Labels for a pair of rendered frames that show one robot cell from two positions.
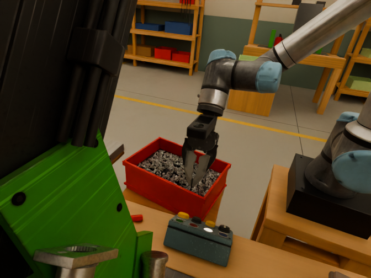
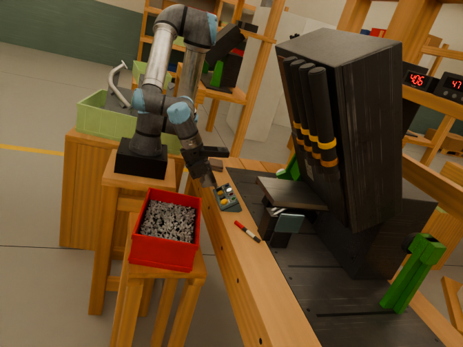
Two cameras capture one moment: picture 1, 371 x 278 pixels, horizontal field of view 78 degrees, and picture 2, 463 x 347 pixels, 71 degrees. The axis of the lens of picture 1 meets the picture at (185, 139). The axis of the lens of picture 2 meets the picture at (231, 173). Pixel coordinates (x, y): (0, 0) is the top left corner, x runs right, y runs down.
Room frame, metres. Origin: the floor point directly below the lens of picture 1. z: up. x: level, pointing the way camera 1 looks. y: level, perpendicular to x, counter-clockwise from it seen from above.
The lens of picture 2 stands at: (1.12, 0.90, 1.58)
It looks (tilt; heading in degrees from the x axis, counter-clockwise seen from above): 24 degrees down; 232
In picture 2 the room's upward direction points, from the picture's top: 16 degrees clockwise
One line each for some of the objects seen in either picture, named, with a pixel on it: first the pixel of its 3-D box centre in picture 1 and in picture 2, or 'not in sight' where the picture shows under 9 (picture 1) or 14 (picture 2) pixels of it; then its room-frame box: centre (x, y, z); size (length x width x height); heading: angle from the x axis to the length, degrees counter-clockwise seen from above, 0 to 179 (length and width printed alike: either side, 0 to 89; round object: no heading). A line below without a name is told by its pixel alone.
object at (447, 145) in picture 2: not in sight; (450, 143); (-8.83, -2.93, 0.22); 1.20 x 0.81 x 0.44; 166
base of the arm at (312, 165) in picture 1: (336, 169); (147, 140); (0.59, -0.47, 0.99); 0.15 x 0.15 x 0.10
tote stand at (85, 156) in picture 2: not in sight; (127, 184); (0.44, -1.06, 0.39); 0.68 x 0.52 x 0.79; 154
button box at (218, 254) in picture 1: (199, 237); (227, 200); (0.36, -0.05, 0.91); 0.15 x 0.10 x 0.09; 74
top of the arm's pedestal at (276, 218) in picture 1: (316, 206); (141, 170); (0.59, -0.47, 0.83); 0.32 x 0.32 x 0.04; 69
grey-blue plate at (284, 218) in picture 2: not in sight; (286, 230); (0.30, 0.25, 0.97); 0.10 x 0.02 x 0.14; 164
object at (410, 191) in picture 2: not in sight; (366, 216); (0.02, 0.35, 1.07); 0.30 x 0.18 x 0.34; 74
